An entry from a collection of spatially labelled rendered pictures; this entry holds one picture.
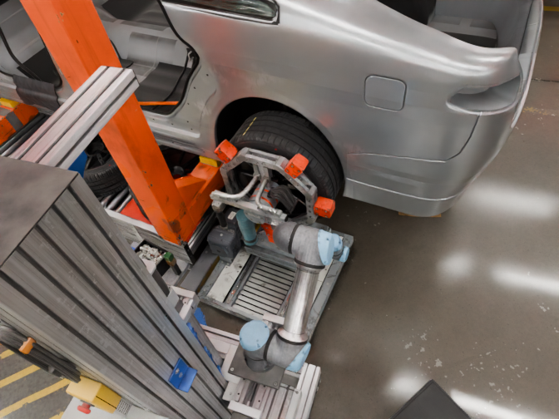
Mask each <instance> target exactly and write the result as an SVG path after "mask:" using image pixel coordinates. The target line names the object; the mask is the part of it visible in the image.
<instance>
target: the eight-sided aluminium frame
mask: <svg viewBox="0 0 559 419"><path fill-rule="evenodd" d="M243 161H245V162H249V163H251V164H257V165H260V166H265V167H268V168H270V169H273V170H277V171H278V172H279V173H280V174H282V175H283V176H284V177H285V178H286V179H287V180H288V181H289V182H290V183H291V184H292V185H294V186H295V187H296V188H297V189H298V190H299V191H300V192H301V193H302V194H303V195H304V196H305V202H306V210H307V213H305V214H302V215H299V216H297V217H294V218H293V219H291V218H288V220H287V222H295V223H299V224H303V225H309V224H313V223H314V222H315V220H316V219H317V217H318V215H316V214H314V203H315V201H316V200H317V199H318V196H317V192H318V191H317V187H316V186H315V185H314V183H312V182H311V181H309V180H308V179H307V178H306V177H305V176H304V175H303V174H302V173H301V174H300V175H299V176H298V177H297V178H295V179H294V178H293V177H292V176H290V175H289V174H287V173H286V172H285V171H284V169H285V167H286V166H287V164H289V160H287V159H286V158H285V157H283V156H281V155H273V154H270V153H266V152H263V151H260V150H254V149H251V148H247V147H245V148H242V149H241V150H240V151H239V152H237V154H236V155H235V157H234V158H233V160H231V161H230V162H228V163H227V164H226V163H224V164H223V165H222V166H221V167H220V173H221V175H222V178H223V181H224V184H225V188H226V191H227V194H230V195H236V194H239V193H240V192H241V190H240V189H239V188H238V185H237V182H236V179H235V174H234V171H233V168H235V167H236V166H237V165H239V164H240V163H242V162H243ZM238 200H243V201H245V202H247V201H248V200H249V197H248V196H247V195H245V196H243V197H242V198H240V199H238ZM272 220H273V219H271V218H267V220H266V221H265V223H266V224H271V222H272Z"/></svg>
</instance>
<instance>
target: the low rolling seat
mask: <svg viewBox="0 0 559 419"><path fill-rule="evenodd" d="M389 419H472V418H471V417H470V416H469V415H468V414H467V413H466V412H465V411H464V410H463V409H462V408H461V407H460V406H459V405H458V404H457V403H456V402H455V401H454V400H453V399H452V398H451V397H450V396H449V395H448V394H447V393H446V392H445V391H444V390H443V389H442V388H441V387H440V386H439V385H438V384H437V383H436V382H435V381H434V380H433V379H431V380H429V381H428V382H427V383H426V384H425V385H424V386H423V387H422V388H421V389H420V390H419V391H418V392H416V393H415V394H414V395H413V396H412V397H411V398H410V399H409V400H408V401H407V402H406V403H405V404H404V405H403V406H401V407H400V408H399V409H398V410H397V411H396V412H395V413H394V414H393V415H392V416H391V417H390V418H389Z"/></svg>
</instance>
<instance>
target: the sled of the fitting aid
mask: <svg viewBox="0 0 559 419"><path fill-rule="evenodd" d="M255 230H256V232H258V231H260V230H262V228H261V227H260V224H256V226H255ZM244 247H245V252H247V253H249V254H253V255H256V256H259V257H261V258H263V259H268V260H269V261H272V262H275V263H277V264H281V265H284V266H286V267H288V268H291V269H295V270H296V268H297V266H296V264H295V262H294V259H293V258H291V257H288V256H285V255H283V254H279V253H276V252H274V251H271V250H269V249H265V248H262V247H260V246H258V245H257V243H256V244H254V245H251V246H249V245H246V244H245V245H244Z"/></svg>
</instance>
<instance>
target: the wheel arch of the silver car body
mask: <svg viewBox="0 0 559 419"><path fill-rule="evenodd" d="M271 100H272V104H271V107H270V111H280V109H282V108H283V104H284V103H282V102H280V101H276V100H273V99H270V98H267V97H262V96H242V97H238V98H235V99H233V100H231V101H229V102H227V103H226V104H224V105H223V106H222V107H221V108H220V110H219V111H218V113H217V115H216V117H215V121H214V125H213V140H214V144H215V148H217V147H218V145H219V144H220V143H221V142H222V141H224V140H225V139H227V140H228V141H230V140H231V138H232V137H233V136H234V134H235V133H236V132H237V131H238V130H239V128H240V127H241V126H242V124H243V123H244V122H245V120H246V119H247V118H249V117H250V116H252V115H254V114H255V113H258V112H261V111H267V110H268V109H269V105H270V101H271ZM284 105H286V104H284ZM286 106H287V107H288V108H289V109H290V113H291V114H294V115H297V116H300V117H301V118H304V119H305V120H307V121H309V122H310V123H313V122H312V121H311V120H310V119H309V118H307V117H306V116H304V115H303V114H302V113H300V112H299V111H297V110H295V109H294V108H292V107H291V106H288V105H286ZM313 124H314V123H313ZM314 125H315V124H314ZM315 126H316V125H315ZM316 127H317V126H316ZM317 128H318V127H317ZM318 129H319V128H318ZM319 130H320V129H319ZM320 131H321V130H320ZM321 132H322V131H321ZM322 133H323V132H322ZM323 134H324V133H323ZM325 137H326V138H327V139H328V137H327V136H325ZM328 141H329V142H330V140H329V139H328ZM330 144H331V145H332V146H333V144H332V143H331V142H330ZM333 147H334V146H333ZM334 150H335V151H336V149H335V148H334ZM336 153H337V155H338V157H339V154H338V152H337V151H336ZM339 160H340V162H341V165H342V167H343V171H344V166H343V164H342V161H341V159H340V157H339ZM345 191H346V176H345V172H344V192H343V197H344V195H345Z"/></svg>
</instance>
